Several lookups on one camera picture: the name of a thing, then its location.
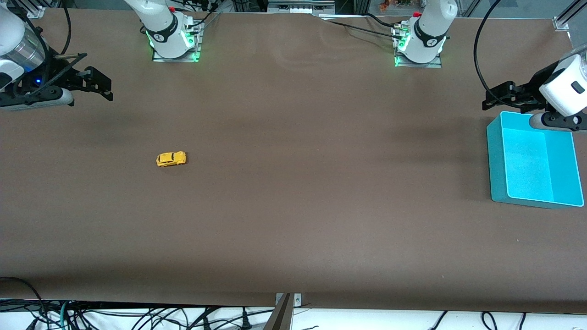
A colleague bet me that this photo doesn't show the yellow beetle toy car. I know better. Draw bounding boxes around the yellow beetle toy car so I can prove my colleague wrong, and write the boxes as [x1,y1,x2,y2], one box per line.
[156,151,187,168]

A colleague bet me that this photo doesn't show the aluminium corner bracket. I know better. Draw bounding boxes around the aluminium corner bracket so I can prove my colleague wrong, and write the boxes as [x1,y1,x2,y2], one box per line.
[18,0,46,19]

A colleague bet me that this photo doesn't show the black base cable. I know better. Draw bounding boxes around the black base cable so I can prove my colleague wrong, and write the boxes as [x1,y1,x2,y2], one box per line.
[186,8,222,29]

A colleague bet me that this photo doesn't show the brown table cover sheet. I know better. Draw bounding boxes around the brown table cover sheet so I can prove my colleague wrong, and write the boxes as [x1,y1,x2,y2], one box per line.
[0,8,587,314]

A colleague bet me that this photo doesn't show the grey background device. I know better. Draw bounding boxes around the grey background device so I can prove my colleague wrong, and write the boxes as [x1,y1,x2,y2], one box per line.
[267,0,336,14]

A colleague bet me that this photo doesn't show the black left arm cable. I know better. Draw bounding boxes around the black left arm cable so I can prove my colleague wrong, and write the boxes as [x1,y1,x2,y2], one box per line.
[474,0,507,107]

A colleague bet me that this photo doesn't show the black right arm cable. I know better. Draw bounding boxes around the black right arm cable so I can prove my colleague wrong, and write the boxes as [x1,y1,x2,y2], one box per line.
[0,0,89,98]

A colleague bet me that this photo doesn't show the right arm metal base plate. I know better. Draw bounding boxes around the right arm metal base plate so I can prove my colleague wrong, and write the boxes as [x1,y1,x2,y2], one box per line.
[152,21,202,63]

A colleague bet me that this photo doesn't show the aluminium frame profile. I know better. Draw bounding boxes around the aluminium frame profile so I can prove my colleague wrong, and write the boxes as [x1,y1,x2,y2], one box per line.
[554,0,587,32]

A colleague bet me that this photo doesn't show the black looping floor cable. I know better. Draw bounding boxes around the black looping floor cable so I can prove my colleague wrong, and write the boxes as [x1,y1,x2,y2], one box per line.
[0,276,46,330]

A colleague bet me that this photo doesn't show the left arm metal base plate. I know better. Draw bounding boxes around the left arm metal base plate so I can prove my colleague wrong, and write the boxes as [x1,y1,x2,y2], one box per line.
[393,23,443,68]

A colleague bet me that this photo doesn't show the long black table cable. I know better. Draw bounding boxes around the long black table cable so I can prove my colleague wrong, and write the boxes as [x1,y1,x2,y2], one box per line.
[321,18,404,40]

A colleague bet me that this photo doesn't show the grey metal post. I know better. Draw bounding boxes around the grey metal post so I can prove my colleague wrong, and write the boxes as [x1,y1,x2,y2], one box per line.
[264,293,294,330]

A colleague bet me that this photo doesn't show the turquoise plastic bin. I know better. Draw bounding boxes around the turquoise plastic bin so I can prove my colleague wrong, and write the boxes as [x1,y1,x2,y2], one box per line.
[486,111,585,210]

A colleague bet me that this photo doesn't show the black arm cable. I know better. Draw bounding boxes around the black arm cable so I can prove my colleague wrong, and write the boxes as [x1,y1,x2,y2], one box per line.
[474,0,507,107]
[0,0,89,98]

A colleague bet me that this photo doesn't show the short black table cable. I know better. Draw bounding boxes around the short black table cable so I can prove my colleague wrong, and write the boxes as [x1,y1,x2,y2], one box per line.
[362,12,399,28]

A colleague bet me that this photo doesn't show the tangled black floor cables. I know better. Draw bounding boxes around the tangled black floor cables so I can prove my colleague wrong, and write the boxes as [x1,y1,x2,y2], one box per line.
[69,302,276,330]

